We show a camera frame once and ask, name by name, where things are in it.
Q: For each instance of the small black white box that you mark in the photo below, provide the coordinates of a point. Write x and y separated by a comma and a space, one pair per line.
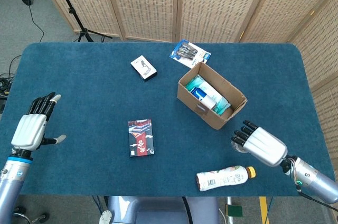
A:
142, 66

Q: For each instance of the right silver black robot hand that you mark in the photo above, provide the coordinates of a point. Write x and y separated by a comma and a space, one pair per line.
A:
266, 146

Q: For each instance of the green block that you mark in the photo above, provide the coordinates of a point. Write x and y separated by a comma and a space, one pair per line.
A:
233, 210

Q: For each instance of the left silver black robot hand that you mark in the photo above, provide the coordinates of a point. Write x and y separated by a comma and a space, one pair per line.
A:
29, 131

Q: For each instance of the blue white drink can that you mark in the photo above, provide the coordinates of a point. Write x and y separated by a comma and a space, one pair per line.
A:
202, 94

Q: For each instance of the blue felt table cover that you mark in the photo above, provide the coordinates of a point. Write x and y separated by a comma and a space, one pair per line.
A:
92, 97

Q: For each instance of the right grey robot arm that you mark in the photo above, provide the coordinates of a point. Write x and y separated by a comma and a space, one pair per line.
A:
314, 179

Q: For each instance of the teal white items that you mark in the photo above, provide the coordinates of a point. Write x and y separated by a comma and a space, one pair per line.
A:
223, 105

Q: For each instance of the woven wooden folding screen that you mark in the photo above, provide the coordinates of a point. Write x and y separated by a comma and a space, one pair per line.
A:
211, 2

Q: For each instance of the white labelled drink bottle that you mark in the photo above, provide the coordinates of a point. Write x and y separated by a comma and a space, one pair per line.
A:
224, 179

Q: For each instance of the round clear lidded tin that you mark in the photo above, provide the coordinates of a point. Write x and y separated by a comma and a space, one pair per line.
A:
239, 150

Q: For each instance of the brown cardboard box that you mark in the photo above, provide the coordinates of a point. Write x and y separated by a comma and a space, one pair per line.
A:
190, 101

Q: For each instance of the black tripod stand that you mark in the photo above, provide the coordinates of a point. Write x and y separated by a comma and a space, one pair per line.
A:
74, 15

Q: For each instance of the silver metal post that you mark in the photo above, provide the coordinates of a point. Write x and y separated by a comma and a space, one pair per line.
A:
229, 203

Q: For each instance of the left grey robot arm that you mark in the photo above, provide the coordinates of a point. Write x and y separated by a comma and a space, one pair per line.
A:
11, 181

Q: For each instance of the dark red-patterned book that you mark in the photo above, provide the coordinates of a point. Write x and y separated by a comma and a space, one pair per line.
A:
141, 139

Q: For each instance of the grey robot torso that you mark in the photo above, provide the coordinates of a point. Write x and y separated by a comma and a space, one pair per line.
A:
158, 210

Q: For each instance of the black caster wheel base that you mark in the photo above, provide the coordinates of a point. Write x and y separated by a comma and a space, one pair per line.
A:
29, 216

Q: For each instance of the blue blister card pack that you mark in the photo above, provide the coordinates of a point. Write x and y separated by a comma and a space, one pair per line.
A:
188, 52

